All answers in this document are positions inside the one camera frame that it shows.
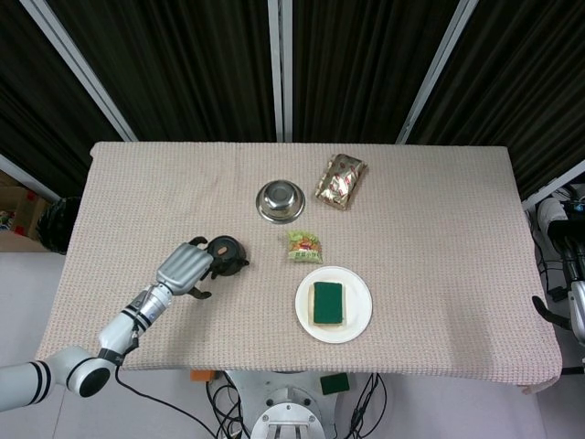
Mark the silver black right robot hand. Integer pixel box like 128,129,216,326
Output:
532,279,585,349

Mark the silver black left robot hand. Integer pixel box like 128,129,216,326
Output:
156,236,216,301

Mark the small black round object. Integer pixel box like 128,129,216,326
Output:
200,235,250,279

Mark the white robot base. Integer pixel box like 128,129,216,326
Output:
227,369,354,439

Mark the white machine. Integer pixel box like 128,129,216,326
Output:
535,185,585,284

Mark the stainless steel bowl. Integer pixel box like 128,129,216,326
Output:
254,179,307,224

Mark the green snack packet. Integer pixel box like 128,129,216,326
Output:
285,229,326,265

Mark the black garbage bag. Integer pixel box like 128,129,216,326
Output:
36,196,83,255

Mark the beige waffle tablecloth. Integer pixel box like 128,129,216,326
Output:
35,140,563,395

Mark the green yellow sponge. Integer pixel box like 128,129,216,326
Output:
312,281,345,327

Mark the cardboard box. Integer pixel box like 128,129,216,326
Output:
0,171,52,252

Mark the white paper plate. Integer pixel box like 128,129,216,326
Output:
294,265,374,344

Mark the gold foil snack bag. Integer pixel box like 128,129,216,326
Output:
313,153,368,211

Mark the black curtain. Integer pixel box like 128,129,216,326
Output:
0,0,121,196
406,0,585,198
45,0,278,144
291,0,468,145

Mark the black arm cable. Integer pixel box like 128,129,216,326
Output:
113,363,243,434

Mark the grey metal frame post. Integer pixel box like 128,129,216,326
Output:
396,0,486,145
267,0,294,143
520,159,585,212
30,0,139,143
0,153,61,203

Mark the black cable bundle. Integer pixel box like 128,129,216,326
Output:
351,372,390,439

